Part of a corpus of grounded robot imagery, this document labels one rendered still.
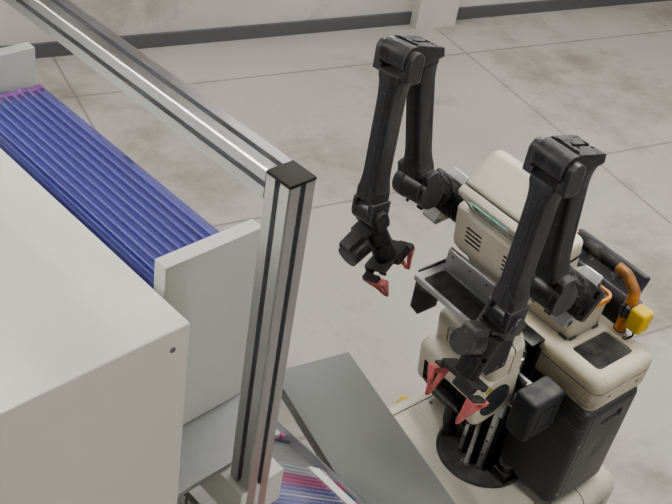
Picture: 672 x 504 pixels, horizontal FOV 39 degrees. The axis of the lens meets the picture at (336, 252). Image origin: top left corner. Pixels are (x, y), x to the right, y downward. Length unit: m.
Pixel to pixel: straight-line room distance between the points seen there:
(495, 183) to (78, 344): 1.30
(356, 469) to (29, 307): 1.46
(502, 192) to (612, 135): 3.40
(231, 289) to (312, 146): 3.48
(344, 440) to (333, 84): 3.15
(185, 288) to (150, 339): 0.17
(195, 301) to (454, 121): 4.05
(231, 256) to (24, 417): 0.37
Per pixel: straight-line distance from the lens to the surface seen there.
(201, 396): 1.43
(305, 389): 2.62
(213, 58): 5.47
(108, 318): 1.12
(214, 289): 1.29
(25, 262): 1.20
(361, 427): 2.56
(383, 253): 2.28
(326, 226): 4.22
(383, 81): 2.07
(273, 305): 1.13
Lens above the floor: 2.47
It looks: 37 degrees down
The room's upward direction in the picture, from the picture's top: 10 degrees clockwise
